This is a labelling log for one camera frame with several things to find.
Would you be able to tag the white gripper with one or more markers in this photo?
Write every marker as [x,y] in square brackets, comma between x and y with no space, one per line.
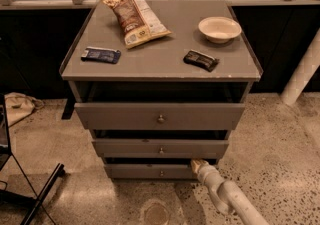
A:
[206,171]

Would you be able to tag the grey bottom drawer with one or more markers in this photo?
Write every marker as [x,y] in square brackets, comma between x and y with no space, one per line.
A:
[150,171]

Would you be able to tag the grey drawer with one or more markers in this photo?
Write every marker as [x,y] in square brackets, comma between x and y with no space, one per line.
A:
[160,148]
[150,171]
[159,116]

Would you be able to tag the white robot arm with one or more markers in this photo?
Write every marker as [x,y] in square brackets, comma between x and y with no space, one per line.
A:
[225,194]

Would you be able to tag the grey middle drawer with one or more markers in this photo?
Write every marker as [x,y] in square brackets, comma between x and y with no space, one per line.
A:
[160,148]

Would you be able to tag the grey drawer cabinet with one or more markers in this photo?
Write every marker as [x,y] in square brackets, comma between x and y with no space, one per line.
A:
[156,73]

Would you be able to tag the grey top drawer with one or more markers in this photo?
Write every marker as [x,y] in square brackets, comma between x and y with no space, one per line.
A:
[159,116]

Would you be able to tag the black snack packet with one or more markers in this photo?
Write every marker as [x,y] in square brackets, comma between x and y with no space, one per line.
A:
[200,60]

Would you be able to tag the white bowl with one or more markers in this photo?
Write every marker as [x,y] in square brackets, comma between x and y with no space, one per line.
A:
[219,30]

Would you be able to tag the blue snack packet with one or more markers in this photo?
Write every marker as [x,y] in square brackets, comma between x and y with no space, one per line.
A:
[103,55]

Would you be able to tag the brown chip bag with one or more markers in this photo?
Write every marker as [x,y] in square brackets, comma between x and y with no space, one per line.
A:
[137,20]

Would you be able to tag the beige cloth bag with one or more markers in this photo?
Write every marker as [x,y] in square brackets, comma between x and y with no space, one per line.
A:
[19,106]

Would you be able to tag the white diagonal post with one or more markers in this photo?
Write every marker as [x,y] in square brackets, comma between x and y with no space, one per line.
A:
[306,68]

